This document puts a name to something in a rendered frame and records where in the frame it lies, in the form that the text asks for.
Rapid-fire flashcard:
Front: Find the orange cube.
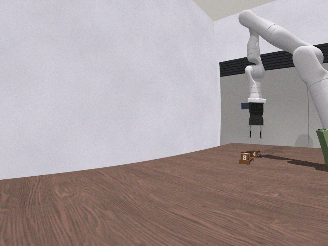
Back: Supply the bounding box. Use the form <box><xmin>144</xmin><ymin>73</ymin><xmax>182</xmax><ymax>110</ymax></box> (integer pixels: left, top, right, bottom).
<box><xmin>252</xmin><ymin>150</ymin><xmax>260</xmax><ymax>158</ymax></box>
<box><xmin>241</xmin><ymin>153</ymin><xmax>250</xmax><ymax>160</ymax></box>

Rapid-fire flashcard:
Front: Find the orange open tray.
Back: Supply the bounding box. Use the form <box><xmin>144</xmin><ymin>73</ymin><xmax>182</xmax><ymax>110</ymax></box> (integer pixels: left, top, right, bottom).
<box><xmin>239</xmin><ymin>157</ymin><xmax>254</xmax><ymax>165</ymax></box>

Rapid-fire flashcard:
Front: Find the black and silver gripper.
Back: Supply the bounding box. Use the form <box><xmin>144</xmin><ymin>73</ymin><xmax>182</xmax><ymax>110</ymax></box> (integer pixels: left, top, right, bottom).
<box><xmin>248</xmin><ymin>92</ymin><xmax>267</xmax><ymax>139</ymax></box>

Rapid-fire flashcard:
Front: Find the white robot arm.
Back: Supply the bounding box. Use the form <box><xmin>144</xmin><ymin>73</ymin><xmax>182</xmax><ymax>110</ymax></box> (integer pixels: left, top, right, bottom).
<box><xmin>238</xmin><ymin>10</ymin><xmax>328</xmax><ymax>129</ymax></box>

